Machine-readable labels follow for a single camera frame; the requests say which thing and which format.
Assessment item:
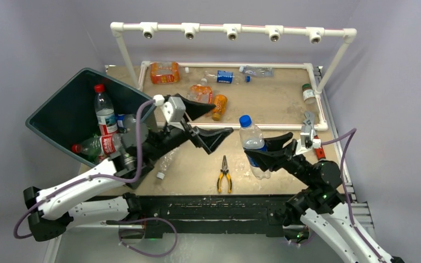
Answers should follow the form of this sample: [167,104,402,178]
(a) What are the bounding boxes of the yellow handled pliers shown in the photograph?
[217,155,232,194]

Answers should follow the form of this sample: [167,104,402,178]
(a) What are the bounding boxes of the dark green plastic bin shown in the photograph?
[25,68,151,168]

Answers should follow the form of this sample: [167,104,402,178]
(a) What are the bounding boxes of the red label bottle red cap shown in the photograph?
[71,133,122,157]

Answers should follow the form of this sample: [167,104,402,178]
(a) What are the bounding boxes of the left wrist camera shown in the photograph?
[153,95,186,130]

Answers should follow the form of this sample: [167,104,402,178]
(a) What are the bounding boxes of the white PVC pipe frame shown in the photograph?
[110,22,357,132]

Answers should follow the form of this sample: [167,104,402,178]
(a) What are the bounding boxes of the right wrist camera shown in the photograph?
[295,123,325,158]

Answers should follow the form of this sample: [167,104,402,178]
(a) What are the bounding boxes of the blue label bottle back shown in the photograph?
[204,70,251,84]

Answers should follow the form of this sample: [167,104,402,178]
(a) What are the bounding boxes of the large crushed orange label bottle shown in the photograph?
[150,61,190,84]

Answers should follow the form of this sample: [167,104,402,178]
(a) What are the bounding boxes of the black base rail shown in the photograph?
[123,194,306,239]

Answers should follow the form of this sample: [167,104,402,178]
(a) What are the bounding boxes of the clear crushed bottle back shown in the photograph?
[239,65,274,78]

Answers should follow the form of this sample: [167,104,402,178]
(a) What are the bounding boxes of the green plastic bottle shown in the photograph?
[83,136,104,164]

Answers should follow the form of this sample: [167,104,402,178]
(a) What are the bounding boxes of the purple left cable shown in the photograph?
[13,99,157,239]

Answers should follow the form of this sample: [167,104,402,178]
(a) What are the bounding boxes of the clear bottle white cap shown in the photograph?
[156,149,178,180]

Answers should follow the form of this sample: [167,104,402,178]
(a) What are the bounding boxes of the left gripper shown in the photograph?
[148,95,233,162]

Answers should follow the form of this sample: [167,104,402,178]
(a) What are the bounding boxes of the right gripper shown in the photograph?
[244,131,314,186]

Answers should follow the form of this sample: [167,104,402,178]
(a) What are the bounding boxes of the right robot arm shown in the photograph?
[245,132,403,262]

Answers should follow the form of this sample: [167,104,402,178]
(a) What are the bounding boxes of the small jar green lid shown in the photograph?
[301,83,316,104]

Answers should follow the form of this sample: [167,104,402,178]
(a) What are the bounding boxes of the Pepsi bottle blue cap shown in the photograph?
[239,115,271,180]

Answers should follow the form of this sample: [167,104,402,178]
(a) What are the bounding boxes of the purple cable loop front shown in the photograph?
[117,216,179,259]

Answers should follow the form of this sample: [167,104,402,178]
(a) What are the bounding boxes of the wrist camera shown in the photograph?
[153,95,186,130]
[295,123,325,158]

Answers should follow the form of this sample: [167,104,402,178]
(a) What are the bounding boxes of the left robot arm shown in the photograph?
[21,95,233,242]

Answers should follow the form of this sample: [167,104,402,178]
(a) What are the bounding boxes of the small orange juice bottle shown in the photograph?
[212,94,228,121]

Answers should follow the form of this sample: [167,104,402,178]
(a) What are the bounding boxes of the red handled adjustable wrench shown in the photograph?
[303,111,326,161]

